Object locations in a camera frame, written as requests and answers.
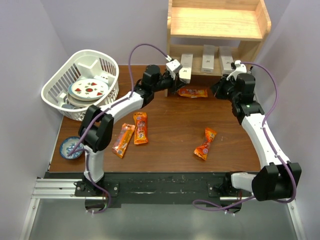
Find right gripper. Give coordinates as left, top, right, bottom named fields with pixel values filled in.
left=210, top=74, right=240, bottom=104

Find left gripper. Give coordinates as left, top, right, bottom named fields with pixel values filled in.
left=152, top=71, right=187, bottom=95

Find white Harry's razor box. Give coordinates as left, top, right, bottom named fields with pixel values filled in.
left=179, top=53, right=193, bottom=84

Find orange razor pack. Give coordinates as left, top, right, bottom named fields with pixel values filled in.
left=177, top=88, right=208, bottom=98
left=112, top=123, right=136, bottom=159
left=193, top=127, right=217, bottom=161
left=133, top=112, right=149, bottom=145

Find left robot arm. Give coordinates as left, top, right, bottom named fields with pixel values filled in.
left=78, top=64, right=190, bottom=196

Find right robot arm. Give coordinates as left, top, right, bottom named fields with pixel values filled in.
left=210, top=73, right=302, bottom=203

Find orange razor pack under shelf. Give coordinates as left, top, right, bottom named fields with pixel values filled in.
left=177, top=88, right=208, bottom=98

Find wooden shelf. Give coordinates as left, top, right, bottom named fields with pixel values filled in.
left=166, top=0, right=272, bottom=84

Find white plastic basket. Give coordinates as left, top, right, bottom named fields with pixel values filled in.
left=40, top=49, right=120, bottom=122

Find painted fruit plate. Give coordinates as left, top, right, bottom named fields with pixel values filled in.
left=68, top=78, right=109, bottom=102

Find stacked plates underneath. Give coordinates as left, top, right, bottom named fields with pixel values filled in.
left=63, top=94, right=96, bottom=108

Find blue patterned bowl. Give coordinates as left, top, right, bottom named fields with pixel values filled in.
left=59, top=136, right=84, bottom=160

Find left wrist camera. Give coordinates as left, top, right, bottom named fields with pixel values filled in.
left=166, top=59, right=183, bottom=74

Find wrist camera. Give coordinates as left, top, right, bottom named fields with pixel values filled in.
left=226, top=60, right=247, bottom=81
left=166, top=59, right=183, bottom=74

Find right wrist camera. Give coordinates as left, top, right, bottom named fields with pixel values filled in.
left=226, top=60, right=247, bottom=81

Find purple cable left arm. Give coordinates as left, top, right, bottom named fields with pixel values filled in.
left=67, top=44, right=173, bottom=214

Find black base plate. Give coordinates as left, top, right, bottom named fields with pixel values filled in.
left=74, top=171, right=253, bottom=208

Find aluminium rail frame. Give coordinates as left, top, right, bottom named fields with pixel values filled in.
left=21, top=171, right=307, bottom=240

